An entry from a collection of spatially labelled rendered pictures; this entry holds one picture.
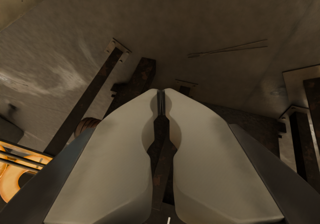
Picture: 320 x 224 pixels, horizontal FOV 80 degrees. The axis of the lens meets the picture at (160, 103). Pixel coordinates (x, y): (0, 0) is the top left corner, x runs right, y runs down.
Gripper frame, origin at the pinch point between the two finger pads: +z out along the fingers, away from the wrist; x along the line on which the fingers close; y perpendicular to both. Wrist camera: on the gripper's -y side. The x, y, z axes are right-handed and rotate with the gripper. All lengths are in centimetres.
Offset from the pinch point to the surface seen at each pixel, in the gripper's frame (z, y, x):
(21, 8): 54, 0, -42
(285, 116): 76, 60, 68
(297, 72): 68, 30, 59
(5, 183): 26, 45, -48
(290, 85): 70, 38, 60
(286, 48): 67, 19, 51
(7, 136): 180, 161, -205
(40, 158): 35, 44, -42
